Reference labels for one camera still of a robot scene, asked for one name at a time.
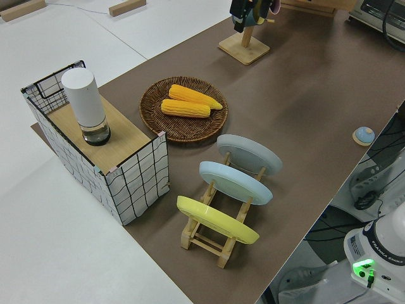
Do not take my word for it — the dark teal hanging mug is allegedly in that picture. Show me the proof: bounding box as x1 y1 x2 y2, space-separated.
245 0 271 28

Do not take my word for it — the brown table mat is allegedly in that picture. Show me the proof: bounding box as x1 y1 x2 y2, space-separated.
30 0 405 304

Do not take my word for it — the white cylindrical grinder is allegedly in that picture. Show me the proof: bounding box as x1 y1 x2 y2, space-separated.
61 68 112 147

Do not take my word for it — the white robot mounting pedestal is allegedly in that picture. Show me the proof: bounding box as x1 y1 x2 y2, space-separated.
268 259 405 304

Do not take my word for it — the white toaster oven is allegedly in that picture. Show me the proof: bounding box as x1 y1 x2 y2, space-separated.
345 0 405 37

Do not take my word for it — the grey plate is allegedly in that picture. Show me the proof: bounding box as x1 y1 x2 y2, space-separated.
216 134 283 176

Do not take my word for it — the light wooden drawer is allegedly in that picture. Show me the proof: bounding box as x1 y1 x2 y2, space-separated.
280 0 360 18

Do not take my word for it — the plain wooden block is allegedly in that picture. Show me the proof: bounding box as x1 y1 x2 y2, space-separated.
108 0 147 18
0 0 47 23

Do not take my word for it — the light blue plate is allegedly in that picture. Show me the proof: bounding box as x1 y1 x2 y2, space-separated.
199 160 274 206

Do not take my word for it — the wire grid storage box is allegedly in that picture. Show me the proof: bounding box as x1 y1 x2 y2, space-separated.
20 59 171 227

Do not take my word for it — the black plug bundle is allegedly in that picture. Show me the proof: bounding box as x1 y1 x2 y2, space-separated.
353 191 378 211

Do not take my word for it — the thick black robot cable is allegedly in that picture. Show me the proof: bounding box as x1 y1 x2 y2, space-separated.
381 0 405 53

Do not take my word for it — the brown wicker basket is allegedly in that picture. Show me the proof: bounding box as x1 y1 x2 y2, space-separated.
139 75 229 146

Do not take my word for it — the yellow corn cob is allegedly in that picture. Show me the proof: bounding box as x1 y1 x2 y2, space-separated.
161 98 212 119
168 84 224 111

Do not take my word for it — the black hanging mug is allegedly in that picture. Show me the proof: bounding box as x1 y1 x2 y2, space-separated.
229 0 251 33

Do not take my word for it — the wooden plate rack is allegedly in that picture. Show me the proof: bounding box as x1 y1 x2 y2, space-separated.
180 151 267 269

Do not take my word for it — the white power strip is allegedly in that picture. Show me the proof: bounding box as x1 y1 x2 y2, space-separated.
347 148 401 206

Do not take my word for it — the wooden mug tree stand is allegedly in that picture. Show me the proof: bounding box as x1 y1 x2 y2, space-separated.
217 17 271 67

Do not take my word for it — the yellow plate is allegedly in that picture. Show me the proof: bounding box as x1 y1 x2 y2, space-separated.
176 195 261 245

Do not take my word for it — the blue call bell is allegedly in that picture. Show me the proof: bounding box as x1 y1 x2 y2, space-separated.
352 126 376 147

